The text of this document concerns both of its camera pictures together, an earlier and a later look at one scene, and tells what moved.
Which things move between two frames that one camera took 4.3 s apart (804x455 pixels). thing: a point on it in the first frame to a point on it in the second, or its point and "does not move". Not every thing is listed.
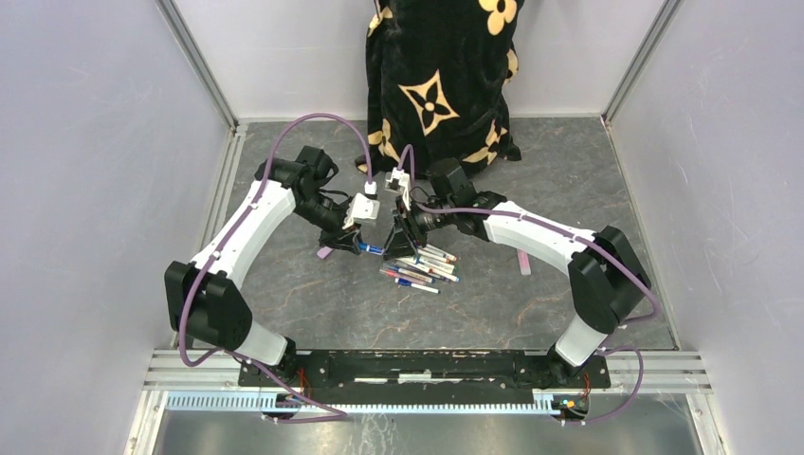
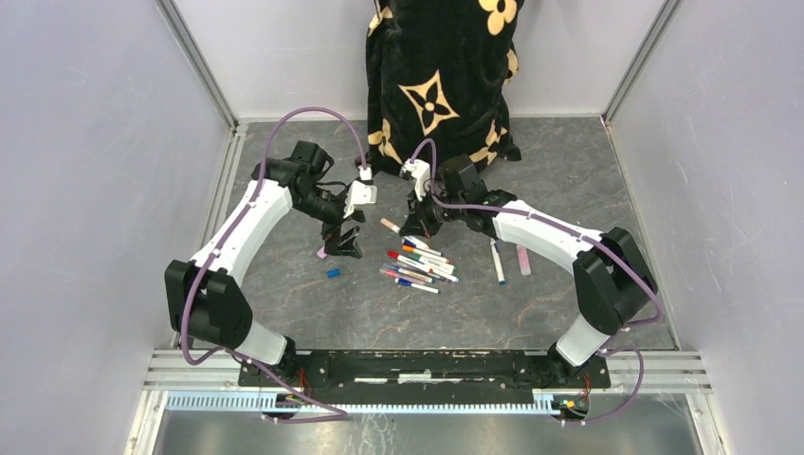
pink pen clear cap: x=403 y=276 does not move
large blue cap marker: x=367 y=247 to x=500 y=267
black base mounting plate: x=424 y=373 does not move
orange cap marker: x=425 y=251 does not move
